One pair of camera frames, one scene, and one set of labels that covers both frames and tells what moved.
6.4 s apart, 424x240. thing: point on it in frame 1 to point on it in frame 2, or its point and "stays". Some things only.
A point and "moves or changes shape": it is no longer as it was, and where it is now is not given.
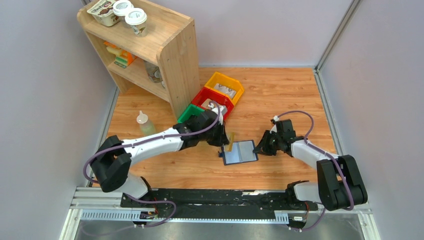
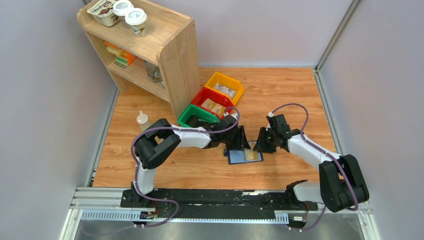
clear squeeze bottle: (147, 126) stays
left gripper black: (222, 139) to (242, 142)
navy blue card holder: (242, 151) moves or changes shape
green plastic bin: (190, 110) stays
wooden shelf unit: (165, 61) stays
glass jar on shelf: (153, 72) stays
